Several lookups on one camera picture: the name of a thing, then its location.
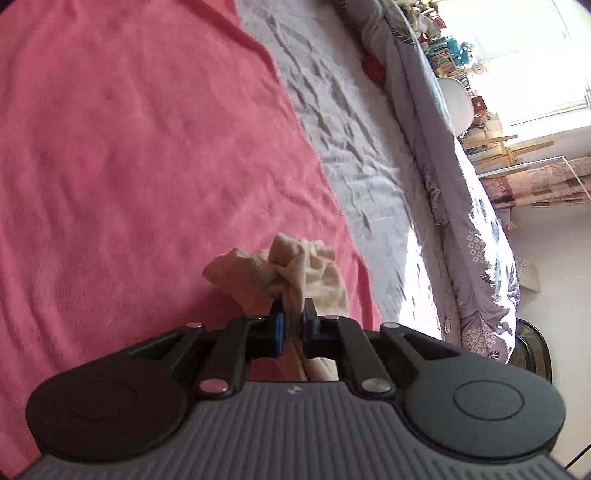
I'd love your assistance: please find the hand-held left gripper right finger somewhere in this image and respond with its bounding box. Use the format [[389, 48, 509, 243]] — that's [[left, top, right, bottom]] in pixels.
[[302, 298, 467, 401]]

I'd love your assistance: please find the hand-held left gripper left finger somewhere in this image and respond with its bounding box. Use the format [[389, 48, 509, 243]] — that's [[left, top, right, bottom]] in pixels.
[[115, 299, 286, 401]]

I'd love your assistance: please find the beige t-shirt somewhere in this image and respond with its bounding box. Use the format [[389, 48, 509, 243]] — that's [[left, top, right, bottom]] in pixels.
[[202, 232, 349, 383]]

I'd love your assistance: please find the light purple bed sheet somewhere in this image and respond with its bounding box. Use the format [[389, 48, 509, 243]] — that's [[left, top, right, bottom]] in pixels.
[[235, 0, 446, 342]]

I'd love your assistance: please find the grey leaf-print duvet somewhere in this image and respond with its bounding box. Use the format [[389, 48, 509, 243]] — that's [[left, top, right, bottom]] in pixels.
[[342, 0, 522, 365]]

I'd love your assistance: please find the dark glitter footboard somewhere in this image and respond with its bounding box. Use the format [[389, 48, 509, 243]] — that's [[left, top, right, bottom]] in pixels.
[[508, 318, 553, 384]]

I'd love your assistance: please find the pink blanket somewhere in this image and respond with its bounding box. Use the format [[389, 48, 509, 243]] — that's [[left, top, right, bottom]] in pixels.
[[0, 0, 384, 476]]

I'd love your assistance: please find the pink floral curtain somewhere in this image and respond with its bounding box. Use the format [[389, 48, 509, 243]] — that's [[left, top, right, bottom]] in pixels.
[[480, 157, 591, 210]]

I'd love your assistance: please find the wooden easel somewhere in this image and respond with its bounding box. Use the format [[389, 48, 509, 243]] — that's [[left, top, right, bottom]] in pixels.
[[462, 134, 555, 171]]

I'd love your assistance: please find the red cloth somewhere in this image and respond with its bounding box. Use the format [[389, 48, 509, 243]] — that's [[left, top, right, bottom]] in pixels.
[[361, 55, 386, 84]]

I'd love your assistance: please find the white chair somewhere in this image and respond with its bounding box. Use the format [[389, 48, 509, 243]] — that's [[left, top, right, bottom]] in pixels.
[[436, 76, 476, 138]]

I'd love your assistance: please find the windowsill toy clutter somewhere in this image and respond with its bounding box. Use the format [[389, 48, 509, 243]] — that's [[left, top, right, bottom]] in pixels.
[[406, 0, 502, 137]]

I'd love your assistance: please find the blue plush toy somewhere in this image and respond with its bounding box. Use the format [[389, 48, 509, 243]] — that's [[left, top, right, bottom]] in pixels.
[[445, 39, 476, 63]]

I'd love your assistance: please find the window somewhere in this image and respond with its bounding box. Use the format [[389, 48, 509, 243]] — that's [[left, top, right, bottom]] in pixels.
[[438, 0, 591, 127]]

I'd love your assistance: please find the thin white frame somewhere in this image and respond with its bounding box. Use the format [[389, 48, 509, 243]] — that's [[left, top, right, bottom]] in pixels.
[[478, 156, 591, 204]]

